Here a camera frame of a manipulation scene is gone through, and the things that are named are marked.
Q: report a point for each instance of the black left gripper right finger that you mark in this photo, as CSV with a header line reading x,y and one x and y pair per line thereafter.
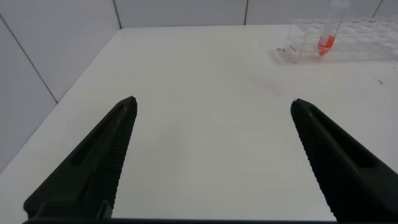
x,y
345,168

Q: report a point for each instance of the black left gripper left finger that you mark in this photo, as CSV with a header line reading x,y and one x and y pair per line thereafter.
x,y
90,168

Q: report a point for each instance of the test tube with red liquid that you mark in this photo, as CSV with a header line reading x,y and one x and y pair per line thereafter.
x,y
326,43

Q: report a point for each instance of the clear plastic test tube rack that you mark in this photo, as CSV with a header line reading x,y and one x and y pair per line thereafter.
x,y
357,39

